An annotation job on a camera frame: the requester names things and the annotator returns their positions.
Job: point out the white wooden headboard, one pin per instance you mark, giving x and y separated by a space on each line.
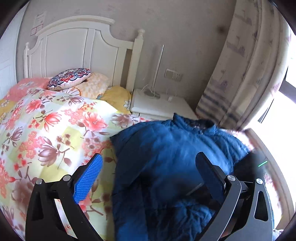
76 48

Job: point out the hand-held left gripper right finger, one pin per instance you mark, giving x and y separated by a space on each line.
211 180

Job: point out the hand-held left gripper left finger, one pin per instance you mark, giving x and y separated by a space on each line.
89 176

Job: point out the white nightstand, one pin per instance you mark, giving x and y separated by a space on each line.
159 106

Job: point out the floral bed quilt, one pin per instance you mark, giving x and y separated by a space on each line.
57 129

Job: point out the round patterned cushion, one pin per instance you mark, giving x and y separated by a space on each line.
69 77

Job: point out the peach patterned pillow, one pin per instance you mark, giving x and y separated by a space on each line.
94 87

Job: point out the pink floral pillow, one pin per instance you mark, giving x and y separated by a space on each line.
25 88

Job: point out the white wardrobe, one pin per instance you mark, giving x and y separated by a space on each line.
8 58

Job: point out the pale printed curtain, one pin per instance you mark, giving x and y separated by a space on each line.
245 69

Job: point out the dark window frame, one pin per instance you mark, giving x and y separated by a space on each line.
281 92

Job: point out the yellow pillow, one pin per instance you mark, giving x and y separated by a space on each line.
118 97

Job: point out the wall socket panel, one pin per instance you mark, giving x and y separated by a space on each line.
173 74

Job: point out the blue padded jacket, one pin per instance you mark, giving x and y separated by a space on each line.
161 162

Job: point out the paper wall notice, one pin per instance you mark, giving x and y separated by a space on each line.
38 22

